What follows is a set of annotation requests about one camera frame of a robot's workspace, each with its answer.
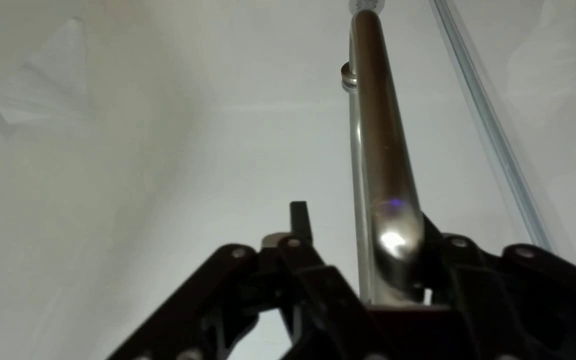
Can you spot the fixed glass shower panel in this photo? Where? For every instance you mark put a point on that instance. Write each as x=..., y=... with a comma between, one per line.
x=569, y=100

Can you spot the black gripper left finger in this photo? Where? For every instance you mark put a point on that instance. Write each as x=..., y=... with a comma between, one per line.
x=234, y=312

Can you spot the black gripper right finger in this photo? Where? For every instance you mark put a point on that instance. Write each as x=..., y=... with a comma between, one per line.
x=521, y=306

